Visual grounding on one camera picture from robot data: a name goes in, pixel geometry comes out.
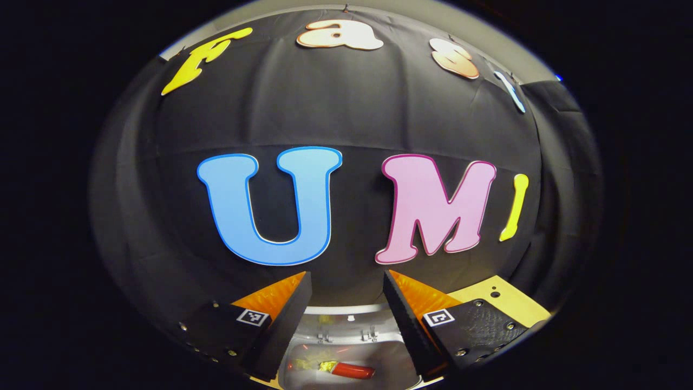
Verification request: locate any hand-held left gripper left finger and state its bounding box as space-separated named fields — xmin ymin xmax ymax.
xmin=173 ymin=271 xmax=313 ymax=382

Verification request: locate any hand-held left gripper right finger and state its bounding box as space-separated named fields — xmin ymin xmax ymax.
xmin=383 ymin=270 xmax=534 ymax=380

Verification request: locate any yellow paper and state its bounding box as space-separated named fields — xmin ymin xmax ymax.
xmin=295 ymin=357 xmax=339 ymax=373

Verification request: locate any grey desktop garbage bin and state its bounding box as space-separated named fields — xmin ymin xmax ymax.
xmin=276 ymin=303 xmax=428 ymax=390

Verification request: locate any red pop can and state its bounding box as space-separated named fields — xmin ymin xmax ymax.
xmin=330 ymin=362 xmax=376 ymax=380

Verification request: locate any wooden desktop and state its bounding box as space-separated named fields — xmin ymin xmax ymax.
xmin=252 ymin=275 xmax=552 ymax=390

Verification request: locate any black backdrop cloth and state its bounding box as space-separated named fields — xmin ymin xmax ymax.
xmin=89 ymin=5 xmax=604 ymax=336

